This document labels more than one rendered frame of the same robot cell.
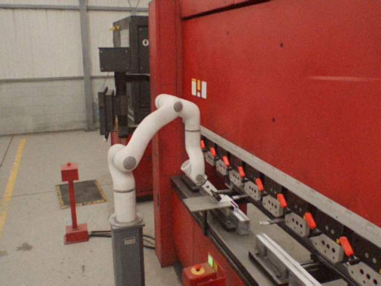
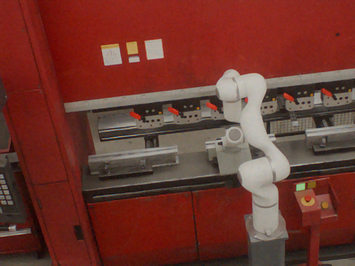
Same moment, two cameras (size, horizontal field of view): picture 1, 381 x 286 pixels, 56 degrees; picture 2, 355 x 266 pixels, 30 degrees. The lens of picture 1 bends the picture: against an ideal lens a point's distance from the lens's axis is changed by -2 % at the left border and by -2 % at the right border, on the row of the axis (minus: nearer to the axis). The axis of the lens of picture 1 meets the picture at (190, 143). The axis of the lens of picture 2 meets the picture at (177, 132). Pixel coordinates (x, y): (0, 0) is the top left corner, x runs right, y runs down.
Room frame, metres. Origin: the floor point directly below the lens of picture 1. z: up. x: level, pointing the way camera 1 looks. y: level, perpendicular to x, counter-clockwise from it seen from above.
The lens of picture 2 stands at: (1.51, 2.51, 3.44)
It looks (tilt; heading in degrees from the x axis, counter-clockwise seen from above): 40 degrees down; 289
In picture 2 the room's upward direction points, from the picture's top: 7 degrees counter-clockwise
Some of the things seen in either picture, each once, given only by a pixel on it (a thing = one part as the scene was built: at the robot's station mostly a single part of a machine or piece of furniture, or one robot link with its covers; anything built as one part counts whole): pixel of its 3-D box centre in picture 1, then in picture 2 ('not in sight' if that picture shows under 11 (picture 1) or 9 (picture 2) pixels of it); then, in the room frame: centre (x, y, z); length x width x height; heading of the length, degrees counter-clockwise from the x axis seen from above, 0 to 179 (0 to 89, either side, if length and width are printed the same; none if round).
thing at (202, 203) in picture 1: (206, 202); (233, 156); (2.10, -0.10, 1.00); 0.26 x 0.18 x 0.01; 109
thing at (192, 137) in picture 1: (194, 155); (239, 118); (2.04, -0.03, 1.32); 0.16 x 0.09 x 0.30; 18
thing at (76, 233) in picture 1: (72, 202); not in sight; (3.40, 1.21, 0.41); 0.25 x 0.20 x 0.83; 109
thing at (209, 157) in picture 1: (215, 151); (186, 106); (2.36, -0.17, 1.26); 0.15 x 0.09 x 0.17; 19
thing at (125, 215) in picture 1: (125, 204); (265, 212); (1.86, 0.36, 1.09); 0.19 x 0.19 x 0.18
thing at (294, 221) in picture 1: (303, 212); not in sight; (1.41, -0.49, 1.26); 0.15 x 0.09 x 0.17; 19
